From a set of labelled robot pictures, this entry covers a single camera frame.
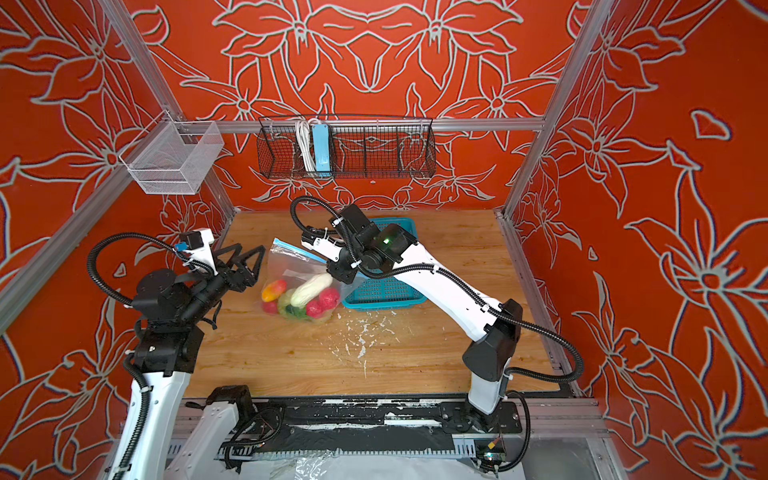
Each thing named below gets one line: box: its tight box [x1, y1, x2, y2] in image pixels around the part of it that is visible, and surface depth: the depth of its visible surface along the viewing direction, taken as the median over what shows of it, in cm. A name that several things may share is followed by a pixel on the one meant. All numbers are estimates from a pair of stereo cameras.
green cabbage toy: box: [278, 288, 306, 319], surface depth 80 cm
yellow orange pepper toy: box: [261, 279, 287, 302], surface depth 83 cm
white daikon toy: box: [290, 274, 333, 308], surface depth 79 cm
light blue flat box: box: [312, 124, 331, 172], surface depth 92 cm
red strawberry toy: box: [305, 299, 326, 319], surface depth 79 cm
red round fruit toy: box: [318, 287, 341, 310], surface depth 78 cm
